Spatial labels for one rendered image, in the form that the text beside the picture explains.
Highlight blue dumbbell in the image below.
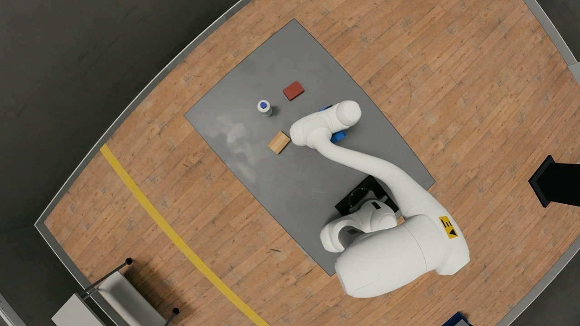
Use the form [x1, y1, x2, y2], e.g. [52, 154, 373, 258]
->
[320, 106, 346, 143]

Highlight small brown cardboard box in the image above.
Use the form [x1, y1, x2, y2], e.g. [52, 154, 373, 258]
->
[267, 131, 290, 154]

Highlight red rectangular block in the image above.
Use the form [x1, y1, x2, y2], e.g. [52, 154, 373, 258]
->
[283, 81, 304, 101]

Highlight white bottle with blue cap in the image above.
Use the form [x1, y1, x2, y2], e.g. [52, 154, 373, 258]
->
[257, 100, 272, 117]

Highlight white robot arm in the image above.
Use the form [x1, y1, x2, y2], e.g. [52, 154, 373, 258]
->
[290, 101, 470, 298]

